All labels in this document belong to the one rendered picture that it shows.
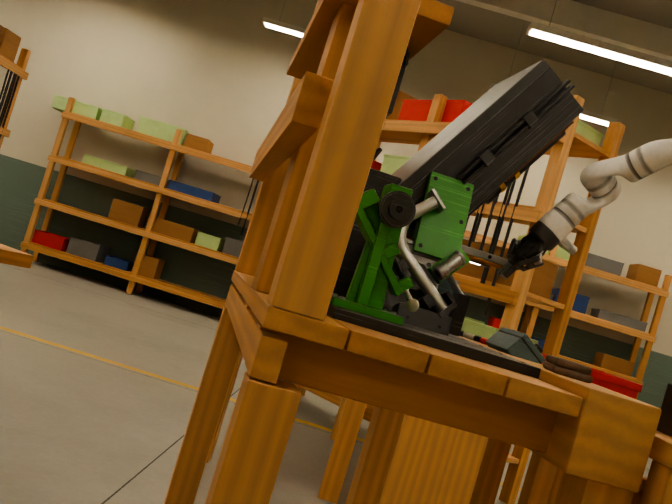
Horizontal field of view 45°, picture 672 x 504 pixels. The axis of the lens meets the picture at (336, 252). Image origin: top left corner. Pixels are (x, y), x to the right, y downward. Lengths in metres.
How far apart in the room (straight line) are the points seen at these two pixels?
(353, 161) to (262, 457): 0.49
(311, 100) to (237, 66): 10.06
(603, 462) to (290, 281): 0.61
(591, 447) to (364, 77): 0.72
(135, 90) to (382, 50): 10.39
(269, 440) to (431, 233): 0.83
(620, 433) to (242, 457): 0.64
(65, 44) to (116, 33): 0.72
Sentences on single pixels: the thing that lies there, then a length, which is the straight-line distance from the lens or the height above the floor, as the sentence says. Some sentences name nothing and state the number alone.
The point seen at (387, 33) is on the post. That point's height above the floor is 1.35.
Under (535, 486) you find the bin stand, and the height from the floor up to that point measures 0.62.
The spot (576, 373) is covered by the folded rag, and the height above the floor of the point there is 0.91.
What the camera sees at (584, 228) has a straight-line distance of 4.93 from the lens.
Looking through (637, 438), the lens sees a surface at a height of 0.84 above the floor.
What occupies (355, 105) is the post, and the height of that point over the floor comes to 1.23.
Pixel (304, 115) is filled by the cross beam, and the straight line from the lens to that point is 1.41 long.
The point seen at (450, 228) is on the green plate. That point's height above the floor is 1.15.
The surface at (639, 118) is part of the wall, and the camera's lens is 11.77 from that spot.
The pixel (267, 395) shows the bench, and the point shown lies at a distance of 1.32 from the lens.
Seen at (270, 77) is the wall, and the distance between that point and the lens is 11.37.
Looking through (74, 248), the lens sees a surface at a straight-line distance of 11.06.
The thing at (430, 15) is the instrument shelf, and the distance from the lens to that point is 1.70.
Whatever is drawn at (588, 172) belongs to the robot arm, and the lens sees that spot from 2.06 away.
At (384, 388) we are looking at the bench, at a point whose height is 0.80.
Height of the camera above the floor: 0.95
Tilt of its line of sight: 2 degrees up
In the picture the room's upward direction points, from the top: 17 degrees clockwise
